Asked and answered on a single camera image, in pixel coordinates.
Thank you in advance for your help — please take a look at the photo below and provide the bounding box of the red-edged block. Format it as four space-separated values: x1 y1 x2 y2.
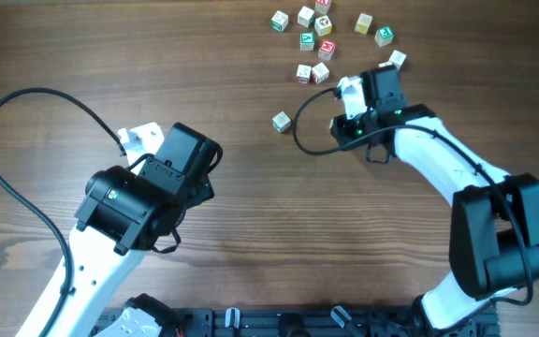
272 111 292 134

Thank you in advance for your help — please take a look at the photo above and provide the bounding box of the white block green side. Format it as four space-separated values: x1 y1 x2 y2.
298 6 314 28

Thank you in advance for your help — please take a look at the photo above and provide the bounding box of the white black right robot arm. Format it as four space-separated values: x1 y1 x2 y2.
330 66 539 336

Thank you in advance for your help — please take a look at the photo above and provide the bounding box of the green-letter block far left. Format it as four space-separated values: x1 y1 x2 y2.
270 10 289 33

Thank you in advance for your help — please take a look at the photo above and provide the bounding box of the red-top block at back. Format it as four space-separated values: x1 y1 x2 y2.
314 0 332 15

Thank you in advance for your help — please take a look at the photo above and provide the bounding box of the green-top block right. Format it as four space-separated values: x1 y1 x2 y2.
374 26 395 47

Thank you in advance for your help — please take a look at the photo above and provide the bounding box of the red A block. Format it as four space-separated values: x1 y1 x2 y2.
296 65 312 84

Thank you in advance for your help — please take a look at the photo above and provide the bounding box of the blue P block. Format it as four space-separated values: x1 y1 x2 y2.
389 50 406 70

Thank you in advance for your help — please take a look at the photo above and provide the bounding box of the yellow block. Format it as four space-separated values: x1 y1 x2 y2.
355 13 373 35

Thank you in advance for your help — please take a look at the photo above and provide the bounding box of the plain picture block beside A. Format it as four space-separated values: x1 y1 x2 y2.
312 63 329 84

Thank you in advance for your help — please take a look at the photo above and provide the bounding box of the green Y block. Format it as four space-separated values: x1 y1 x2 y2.
299 32 314 51

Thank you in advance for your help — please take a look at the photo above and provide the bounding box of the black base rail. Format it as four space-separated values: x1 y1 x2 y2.
89 304 503 337

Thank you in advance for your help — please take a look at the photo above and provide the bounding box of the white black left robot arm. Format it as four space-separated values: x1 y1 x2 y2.
19 123 223 336

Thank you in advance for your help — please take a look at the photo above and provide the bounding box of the red M block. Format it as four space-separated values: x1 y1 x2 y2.
318 39 336 61

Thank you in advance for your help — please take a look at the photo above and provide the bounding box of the yellow-sided picture block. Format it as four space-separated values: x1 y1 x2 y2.
314 15 333 37

